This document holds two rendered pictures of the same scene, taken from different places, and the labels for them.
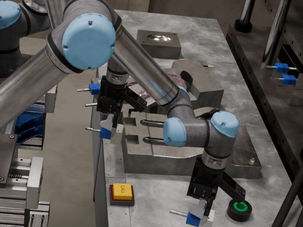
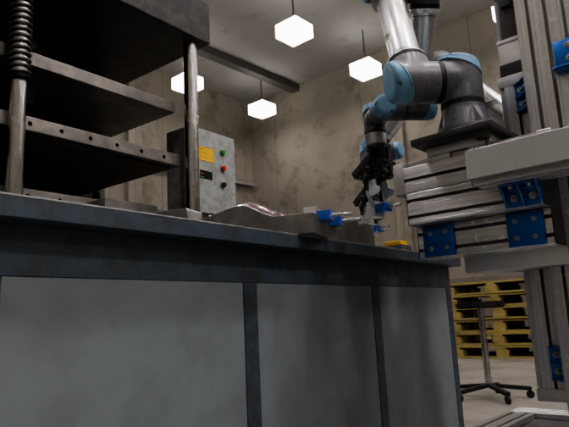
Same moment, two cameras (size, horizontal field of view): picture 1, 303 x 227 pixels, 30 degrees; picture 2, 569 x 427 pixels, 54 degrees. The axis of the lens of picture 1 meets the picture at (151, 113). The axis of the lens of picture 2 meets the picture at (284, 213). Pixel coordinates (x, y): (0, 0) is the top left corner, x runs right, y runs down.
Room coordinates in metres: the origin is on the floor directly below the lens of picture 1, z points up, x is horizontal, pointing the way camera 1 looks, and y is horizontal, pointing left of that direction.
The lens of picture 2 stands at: (3.04, 1.35, 0.58)
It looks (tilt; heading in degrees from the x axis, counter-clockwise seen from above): 11 degrees up; 230
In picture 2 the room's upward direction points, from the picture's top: 3 degrees counter-clockwise
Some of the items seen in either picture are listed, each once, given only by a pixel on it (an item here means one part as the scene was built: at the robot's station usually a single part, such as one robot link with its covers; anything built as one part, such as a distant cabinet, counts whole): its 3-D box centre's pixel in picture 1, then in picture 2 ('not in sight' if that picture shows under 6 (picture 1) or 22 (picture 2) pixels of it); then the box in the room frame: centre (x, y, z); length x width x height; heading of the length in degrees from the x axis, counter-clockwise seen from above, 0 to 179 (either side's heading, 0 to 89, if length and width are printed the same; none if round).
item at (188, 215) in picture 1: (190, 216); (378, 229); (1.25, -0.17, 0.93); 0.13 x 0.05 x 0.05; 83
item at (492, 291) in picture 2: not in sight; (509, 318); (-3.46, -2.23, 0.44); 1.25 x 0.89 x 0.89; 101
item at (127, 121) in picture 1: (129, 125); not in sight; (1.73, 0.07, 0.87); 0.05 x 0.05 x 0.04; 12
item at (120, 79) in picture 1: (117, 74); (376, 141); (1.58, 0.13, 1.17); 0.08 x 0.08 x 0.05
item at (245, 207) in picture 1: (239, 210); not in sight; (1.44, -0.35, 0.82); 0.08 x 0.08 x 0.04
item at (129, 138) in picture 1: (131, 143); not in sight; (1.63, 0.05, 0.87); 0.05 x 0.05 x 0.04; 12
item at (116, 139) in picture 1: (103, 131); (385, 207); (1.58, 0.15, 0.93); 0.13 x 0.05 x 0.05; 90
